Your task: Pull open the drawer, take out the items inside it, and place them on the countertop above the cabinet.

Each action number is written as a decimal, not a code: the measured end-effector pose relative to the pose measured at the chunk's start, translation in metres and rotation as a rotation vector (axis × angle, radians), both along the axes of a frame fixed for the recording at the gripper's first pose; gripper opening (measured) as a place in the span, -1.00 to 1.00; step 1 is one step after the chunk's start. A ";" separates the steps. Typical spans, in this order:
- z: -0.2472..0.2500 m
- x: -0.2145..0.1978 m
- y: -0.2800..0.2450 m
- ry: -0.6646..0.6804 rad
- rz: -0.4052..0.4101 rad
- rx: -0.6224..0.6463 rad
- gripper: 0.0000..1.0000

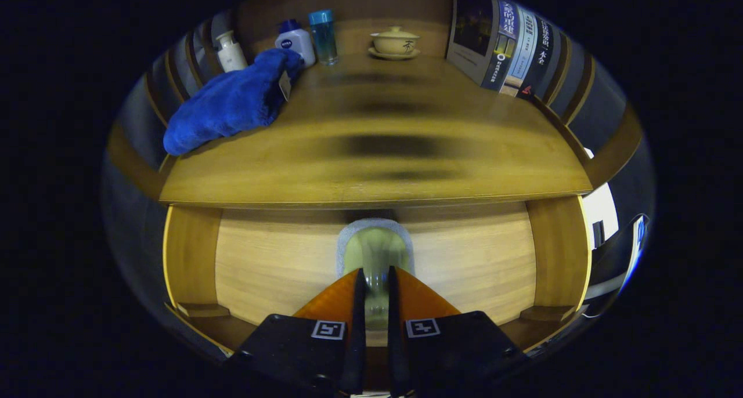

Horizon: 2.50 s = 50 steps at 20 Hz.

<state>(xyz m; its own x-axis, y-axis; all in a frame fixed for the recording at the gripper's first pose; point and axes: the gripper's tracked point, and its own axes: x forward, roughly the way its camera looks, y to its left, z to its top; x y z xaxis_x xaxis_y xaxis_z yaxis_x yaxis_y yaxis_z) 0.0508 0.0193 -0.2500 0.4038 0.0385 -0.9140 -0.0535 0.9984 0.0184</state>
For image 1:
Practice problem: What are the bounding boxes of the book with black spine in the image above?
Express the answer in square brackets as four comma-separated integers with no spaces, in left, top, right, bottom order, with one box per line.
[517,15,562,102]

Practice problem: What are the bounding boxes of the wooden cabinet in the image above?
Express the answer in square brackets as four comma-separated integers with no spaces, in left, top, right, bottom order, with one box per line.
[106,0,646,210]

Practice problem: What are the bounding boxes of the teal bottle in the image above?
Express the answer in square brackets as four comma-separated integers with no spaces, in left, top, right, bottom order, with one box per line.
[308,9,339,66]

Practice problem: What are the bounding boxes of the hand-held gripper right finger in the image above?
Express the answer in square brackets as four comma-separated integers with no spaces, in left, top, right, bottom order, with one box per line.
[388,266,529,397]

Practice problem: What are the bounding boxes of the pale green scrubber with grey base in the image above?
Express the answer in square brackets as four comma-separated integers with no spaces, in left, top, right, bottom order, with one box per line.
[336,217,416,332]

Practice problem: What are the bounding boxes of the book with purple spine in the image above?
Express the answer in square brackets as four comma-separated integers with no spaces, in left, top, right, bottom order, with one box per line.
[446,0,521,91]

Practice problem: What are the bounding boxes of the white side desk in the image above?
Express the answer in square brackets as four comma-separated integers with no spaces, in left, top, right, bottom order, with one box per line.
[583,212,650,319]

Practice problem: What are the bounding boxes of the wooden drawer with black knob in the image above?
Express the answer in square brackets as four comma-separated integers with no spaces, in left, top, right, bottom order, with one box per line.
[163,196,593,352]

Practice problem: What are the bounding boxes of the white pump bottle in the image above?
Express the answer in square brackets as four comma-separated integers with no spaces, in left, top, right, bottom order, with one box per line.
[215,30,248,73]

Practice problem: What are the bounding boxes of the wooden countertop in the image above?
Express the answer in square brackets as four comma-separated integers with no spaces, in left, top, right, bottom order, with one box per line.
[160,53,593,208]

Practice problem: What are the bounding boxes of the white bottle with blue cap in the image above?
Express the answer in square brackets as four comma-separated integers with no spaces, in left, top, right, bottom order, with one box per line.
[275,19,316,68]

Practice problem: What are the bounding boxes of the blue towel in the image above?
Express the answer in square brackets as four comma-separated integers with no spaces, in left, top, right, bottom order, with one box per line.
[163,48,305,156]

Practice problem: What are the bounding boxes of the book with pale blue spine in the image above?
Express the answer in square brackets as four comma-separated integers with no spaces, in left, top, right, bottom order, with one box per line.
[502,6,543,97]

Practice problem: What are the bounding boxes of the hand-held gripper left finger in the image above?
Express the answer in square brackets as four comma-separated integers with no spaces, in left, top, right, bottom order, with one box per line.
[229,267,367,397]

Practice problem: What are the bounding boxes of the beige lidded tea cup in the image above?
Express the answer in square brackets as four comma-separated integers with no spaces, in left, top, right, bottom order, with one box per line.
[368,26,421,60]

